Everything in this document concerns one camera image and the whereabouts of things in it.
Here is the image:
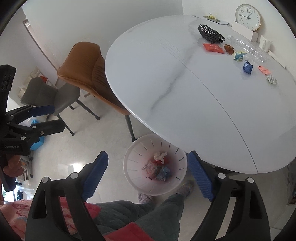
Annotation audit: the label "grey paper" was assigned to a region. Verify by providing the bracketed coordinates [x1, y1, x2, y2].
[266, 75, 278, 85]

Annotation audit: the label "dark blue wrapper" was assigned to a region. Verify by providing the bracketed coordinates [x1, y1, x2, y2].
[243, 60, 253, 75]

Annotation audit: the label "red snack wrapper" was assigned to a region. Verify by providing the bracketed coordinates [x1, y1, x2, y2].
[203, 43, 224, 54]

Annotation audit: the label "white plastic trash bin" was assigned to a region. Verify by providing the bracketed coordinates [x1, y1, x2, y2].
[123, 133, 188, 196]

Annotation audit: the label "person's left hand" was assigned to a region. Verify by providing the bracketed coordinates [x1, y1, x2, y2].
[3, 156, 23, 178]

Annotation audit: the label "blue plastic storage box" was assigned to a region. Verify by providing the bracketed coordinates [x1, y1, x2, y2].
[29, 119, 45, 151]

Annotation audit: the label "grey fabric chair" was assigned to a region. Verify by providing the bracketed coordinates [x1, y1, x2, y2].
[20, 77, 101, 136]

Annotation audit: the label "pink floral sleeve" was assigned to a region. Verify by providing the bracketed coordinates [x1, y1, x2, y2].
[1, 191, 154, 240]

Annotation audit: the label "red object on shelf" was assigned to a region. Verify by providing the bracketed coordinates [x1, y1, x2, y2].
[40, 76, 48, 83]

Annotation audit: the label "white wooden shelf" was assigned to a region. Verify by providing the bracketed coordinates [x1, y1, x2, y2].
[18, 67, 45, 98]

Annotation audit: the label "brown leather chair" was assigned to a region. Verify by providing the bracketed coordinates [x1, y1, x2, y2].
[57, 42, 136, 142]

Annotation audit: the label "person's legs green trousers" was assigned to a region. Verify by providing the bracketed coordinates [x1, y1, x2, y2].
[93, 181, 194, 240]

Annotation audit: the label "white crumpled tissue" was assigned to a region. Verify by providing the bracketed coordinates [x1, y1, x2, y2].
[154, 152, 167, 165]

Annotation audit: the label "round white marble table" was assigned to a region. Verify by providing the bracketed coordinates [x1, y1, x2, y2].
[105, 15, 295, 174]

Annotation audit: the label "pink crumpled wrapper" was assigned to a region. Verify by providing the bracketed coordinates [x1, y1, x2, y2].
[258, 66, 271, 75]

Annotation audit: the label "blue yellow crumpled wrapper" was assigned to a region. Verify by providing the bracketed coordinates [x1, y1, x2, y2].
[233, 51, 247, 61]

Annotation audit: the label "white flat strip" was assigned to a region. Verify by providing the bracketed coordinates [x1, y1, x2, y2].
[268, 50, 287, 68]

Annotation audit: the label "brown crumpled wrapper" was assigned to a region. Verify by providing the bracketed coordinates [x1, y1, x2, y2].
[224, 44, 235, 55]

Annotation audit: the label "clear plastic bottle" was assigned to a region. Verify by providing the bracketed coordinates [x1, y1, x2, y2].
[227, 35, 267, 65]

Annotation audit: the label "white ceramic mug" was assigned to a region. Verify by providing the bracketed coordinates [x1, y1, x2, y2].
[259, 36, 272, 53]

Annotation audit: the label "white rectangular box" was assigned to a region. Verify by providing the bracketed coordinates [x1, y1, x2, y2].
[231, 21, 258, 42]

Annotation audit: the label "black mesh basket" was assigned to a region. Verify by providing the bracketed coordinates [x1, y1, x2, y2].
[197, 24, 225, 44]

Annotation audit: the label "yellow binder clip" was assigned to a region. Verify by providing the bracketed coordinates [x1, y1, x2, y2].
[203, 13, 220, 23]

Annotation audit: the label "white wall clock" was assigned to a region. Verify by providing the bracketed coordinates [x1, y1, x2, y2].
[235, 4, 262, 32]

